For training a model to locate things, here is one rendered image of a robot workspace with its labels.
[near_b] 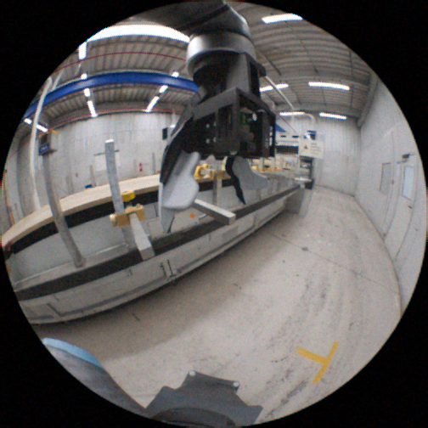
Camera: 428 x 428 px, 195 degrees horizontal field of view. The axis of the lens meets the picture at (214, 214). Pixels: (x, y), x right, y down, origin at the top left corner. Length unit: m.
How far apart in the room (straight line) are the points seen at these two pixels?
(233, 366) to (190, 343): 0.33
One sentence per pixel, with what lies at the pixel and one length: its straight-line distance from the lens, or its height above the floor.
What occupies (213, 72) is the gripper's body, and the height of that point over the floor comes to 1.13.
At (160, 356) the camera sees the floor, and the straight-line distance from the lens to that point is 1.08.
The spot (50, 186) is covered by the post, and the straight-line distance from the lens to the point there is 0.57.
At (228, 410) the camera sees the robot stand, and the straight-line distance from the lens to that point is 0.45.
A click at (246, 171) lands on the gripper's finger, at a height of 1.00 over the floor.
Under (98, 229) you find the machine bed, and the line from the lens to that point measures 0.79.
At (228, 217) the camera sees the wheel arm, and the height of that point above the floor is 0.86.
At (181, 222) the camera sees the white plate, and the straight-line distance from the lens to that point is 0.60.
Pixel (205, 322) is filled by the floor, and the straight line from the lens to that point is 1.07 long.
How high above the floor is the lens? 1.02
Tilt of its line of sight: 24 degrees down
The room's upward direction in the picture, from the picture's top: straight up
